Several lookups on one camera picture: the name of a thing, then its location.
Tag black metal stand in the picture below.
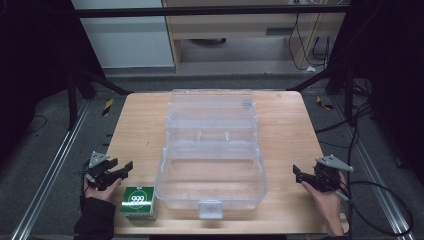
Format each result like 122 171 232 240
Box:
65 66 135 132
285 58 356 127

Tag thin black floor cable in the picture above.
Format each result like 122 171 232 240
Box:
23 114 49 135

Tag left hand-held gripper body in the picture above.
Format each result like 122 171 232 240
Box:
82 150 114 192

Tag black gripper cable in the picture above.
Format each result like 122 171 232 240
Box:
334 179 415 238

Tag yellow and black tape piece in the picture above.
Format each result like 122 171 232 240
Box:
315 95 335 111
101 98 115 117

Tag clear plastic storage box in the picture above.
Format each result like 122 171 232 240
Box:
154 88 268 220

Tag black floor cables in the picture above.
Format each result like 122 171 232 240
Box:
314 79 379 153

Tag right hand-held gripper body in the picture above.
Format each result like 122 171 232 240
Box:
311 154 355 193

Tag person's right hand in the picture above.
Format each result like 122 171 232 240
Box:
300 170 350 237

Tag green and white medicine box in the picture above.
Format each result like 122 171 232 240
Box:
119 185 158 222

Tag light wooden desk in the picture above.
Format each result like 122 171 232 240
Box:
161 0 349 74

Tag black cables under desk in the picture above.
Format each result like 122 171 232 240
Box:
287 12 335 72

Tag white cabinet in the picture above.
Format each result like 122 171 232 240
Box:
70 0 175 70

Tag black horizontal metal bar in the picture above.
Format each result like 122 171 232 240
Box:
73 3 350 19

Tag black curtain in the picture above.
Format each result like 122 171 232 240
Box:
0 0 106 168
328 0 424 186

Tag aluminium floor rail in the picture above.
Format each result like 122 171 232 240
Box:
10 99 93 240
329 95 417 240

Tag person's left hand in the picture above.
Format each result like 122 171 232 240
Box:
83 176 123 203

